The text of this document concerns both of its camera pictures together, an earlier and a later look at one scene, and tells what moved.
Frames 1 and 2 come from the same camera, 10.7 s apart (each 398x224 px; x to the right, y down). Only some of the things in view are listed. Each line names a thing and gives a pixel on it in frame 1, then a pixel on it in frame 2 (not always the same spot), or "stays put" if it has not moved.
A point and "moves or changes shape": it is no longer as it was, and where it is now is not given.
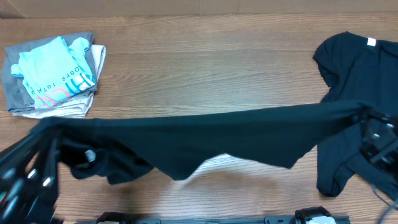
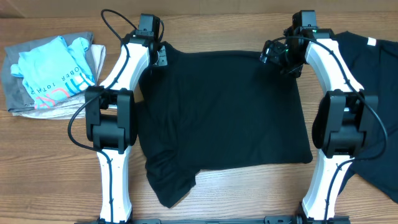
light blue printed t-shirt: [52, 71] stays put
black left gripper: [22, 186] to [163, 59]
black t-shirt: [111, 149] moves or changes shape
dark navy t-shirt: [362, 70] stays put
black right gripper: [380, 148] to [295, 71]
